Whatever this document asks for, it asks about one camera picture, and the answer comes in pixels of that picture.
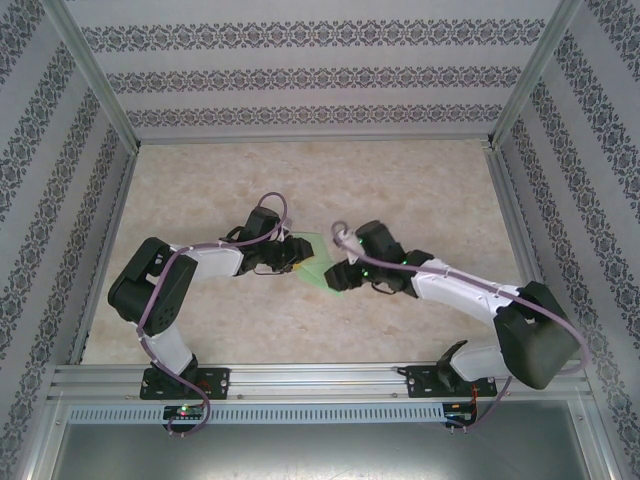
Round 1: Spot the light green paper sheet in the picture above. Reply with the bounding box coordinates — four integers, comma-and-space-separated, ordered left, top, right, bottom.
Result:
291, 231, 352, 300

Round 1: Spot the aluminium mounting rail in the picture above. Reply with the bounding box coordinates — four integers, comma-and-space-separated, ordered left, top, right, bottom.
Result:
46, 363, 595, 402

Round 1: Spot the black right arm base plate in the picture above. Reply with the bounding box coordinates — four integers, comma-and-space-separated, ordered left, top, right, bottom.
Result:
405, 364, 499, 400

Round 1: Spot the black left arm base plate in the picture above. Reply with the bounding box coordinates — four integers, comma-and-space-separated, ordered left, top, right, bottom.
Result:
139, 366, 233, 402

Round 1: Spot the slotted grey cable duct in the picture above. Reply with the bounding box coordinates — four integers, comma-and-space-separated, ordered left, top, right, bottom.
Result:
66, 403, 447, 426

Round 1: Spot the aluminium side rail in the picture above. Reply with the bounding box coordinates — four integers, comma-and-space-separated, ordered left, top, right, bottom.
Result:
68, 143, 142, 366
481, 141, 569, 301

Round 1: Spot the aluminium frame post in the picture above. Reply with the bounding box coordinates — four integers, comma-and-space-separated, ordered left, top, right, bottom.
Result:
485, 0, 587, 150
41, 0, 143, 152

